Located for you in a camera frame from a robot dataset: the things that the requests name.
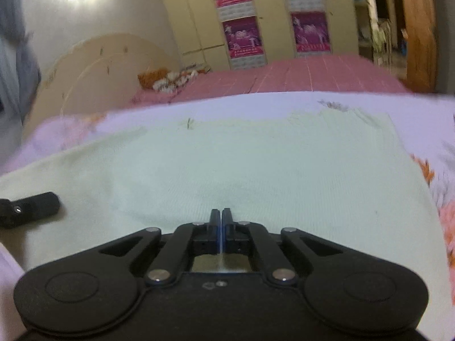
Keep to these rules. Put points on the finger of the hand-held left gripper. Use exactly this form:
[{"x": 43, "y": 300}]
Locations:
[{"x": 32, "y": 207}]

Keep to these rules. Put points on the yellow-green towel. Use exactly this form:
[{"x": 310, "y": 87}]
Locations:
[{"x": 381, "y": 33}]

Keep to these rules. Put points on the metal stair railing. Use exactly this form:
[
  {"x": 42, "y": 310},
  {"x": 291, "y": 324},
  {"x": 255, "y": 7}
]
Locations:
[{"x": 385, "y": 46}]

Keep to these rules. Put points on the cream arched headboard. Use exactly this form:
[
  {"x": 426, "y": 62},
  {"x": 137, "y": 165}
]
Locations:
[{"x": 96, "y": 74}]

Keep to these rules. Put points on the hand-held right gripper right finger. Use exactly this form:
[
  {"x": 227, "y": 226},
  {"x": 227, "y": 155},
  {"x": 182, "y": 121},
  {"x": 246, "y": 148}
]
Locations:
[{"x": 227, "y": 231}]

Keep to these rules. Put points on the lilac floral bed sheet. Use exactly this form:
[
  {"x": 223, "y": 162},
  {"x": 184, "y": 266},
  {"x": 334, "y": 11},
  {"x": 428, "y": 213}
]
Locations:
[{"x": 248, "y": 104}]

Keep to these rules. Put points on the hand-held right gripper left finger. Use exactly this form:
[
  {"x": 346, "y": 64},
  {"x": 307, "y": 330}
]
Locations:
[{"x": 215, "y": 231}]

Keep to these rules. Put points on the beige wardrobe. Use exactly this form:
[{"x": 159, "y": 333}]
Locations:
[{"x": 273, "y": 25}]

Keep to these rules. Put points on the pink checked bed cover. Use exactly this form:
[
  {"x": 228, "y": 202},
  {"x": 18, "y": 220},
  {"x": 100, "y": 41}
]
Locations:
[{"x": 302, "y": 76}]

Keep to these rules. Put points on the open corner shelf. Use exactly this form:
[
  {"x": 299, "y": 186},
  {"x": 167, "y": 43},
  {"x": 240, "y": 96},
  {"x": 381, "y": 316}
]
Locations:
[{"x": 364, "y": 17}]

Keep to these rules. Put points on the brown wooden door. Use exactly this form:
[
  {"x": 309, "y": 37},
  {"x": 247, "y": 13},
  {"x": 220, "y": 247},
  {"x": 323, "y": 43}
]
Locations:
[{"x": 417, "y": 32}]

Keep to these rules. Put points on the grey-blue curtain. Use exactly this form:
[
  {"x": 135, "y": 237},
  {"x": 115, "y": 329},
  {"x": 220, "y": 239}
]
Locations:
[{"x": 17, "y": 53}]

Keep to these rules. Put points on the light green knit sweater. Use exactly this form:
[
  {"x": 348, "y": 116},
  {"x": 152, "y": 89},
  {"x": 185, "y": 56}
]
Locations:
[{"x": 248, "y": 170}]

